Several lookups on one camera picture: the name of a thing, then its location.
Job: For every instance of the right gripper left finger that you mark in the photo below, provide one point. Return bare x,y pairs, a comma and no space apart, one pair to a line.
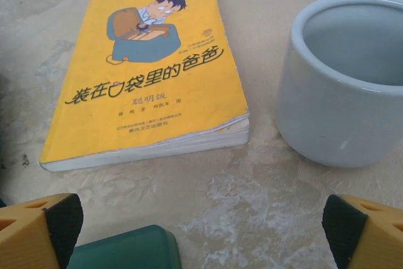
28,234

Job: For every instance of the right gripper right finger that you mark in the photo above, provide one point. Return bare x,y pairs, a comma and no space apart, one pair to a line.
371,237

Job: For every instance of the green pencil case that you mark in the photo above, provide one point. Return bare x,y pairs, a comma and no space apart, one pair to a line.
126,250

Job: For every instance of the yellow cartoon paperback book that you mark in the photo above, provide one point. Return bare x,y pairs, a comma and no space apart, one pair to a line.
141,86

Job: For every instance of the grey plastic cup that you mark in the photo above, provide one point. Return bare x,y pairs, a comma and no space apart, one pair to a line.
330,117

